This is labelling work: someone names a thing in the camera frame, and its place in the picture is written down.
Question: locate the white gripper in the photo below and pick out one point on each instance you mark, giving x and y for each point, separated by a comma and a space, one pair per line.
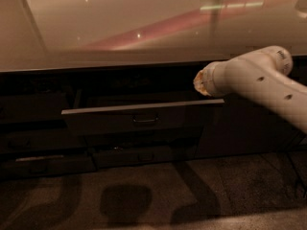
208, 79

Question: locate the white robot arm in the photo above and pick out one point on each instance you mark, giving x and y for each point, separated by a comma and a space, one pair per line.
261, 76

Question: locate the dark grey drawer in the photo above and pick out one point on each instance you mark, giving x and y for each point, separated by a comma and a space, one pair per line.
48, 166
38, 140
139, 117
134, 138
32, 108
139, 156

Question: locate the dark grey cabinet door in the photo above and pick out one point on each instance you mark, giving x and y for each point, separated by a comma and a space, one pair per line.
244, 127

